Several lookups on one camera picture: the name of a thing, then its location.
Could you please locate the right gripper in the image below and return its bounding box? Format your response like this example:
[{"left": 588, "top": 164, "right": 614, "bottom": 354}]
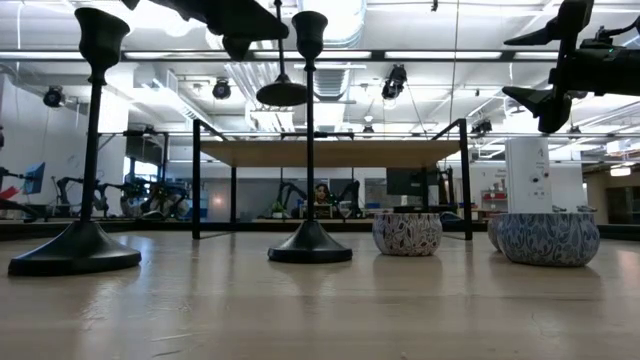
[{"left": 501, "top": 0, "right": 640, "bottom": 135}]

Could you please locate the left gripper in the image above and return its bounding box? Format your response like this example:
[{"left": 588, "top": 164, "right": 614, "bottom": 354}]
[{"left": 147, "top": 0, "right": 291, "bottom": 62}]

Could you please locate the black metal candlestick holder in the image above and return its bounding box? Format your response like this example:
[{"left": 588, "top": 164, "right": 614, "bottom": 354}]
[
  {"left": 7, "top": 6, "right": 143, "bottom": 278},
  {"left": 267, "top": 10, "right": 354, "bottom": 265},
  {"left": 255, "top": 0, "right": 309, "bottom": 108}
]

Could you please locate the pink patterned ceramic bowl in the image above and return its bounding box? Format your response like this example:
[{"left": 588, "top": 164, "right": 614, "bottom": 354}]
[{"left": 371, "top": 212, "right": 444, "bottom": 257}]

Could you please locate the red bin storage shelf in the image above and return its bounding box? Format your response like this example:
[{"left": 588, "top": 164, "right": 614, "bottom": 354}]
[{"left": 480, "top": 188, "right": 509, "bottom": 214}]

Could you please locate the wooden shelf with black legs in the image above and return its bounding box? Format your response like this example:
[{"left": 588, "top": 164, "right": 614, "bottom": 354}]
[{"left": 191, "top": 118, "right": 474, "bottom": 242}]

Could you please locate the dark background monitor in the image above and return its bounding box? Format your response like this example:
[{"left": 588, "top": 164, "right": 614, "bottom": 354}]
[{"left": 385, "top": 167, "right": 441, "bottom": 197}]

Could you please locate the person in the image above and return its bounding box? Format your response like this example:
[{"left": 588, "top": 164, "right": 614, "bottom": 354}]
[{"left": 313, "top": 182, "right": 334, "bottom": 206}]

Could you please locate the blue-lit monitor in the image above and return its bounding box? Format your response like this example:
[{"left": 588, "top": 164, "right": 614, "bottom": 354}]
[{"left": 22, "top": 161, "right": 47, "bottom": 196}]

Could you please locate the black aluminium table frame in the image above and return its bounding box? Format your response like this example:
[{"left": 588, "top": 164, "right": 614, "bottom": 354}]
[{"left": 0, "top": 218, "right": 640, "bottom": 242}]

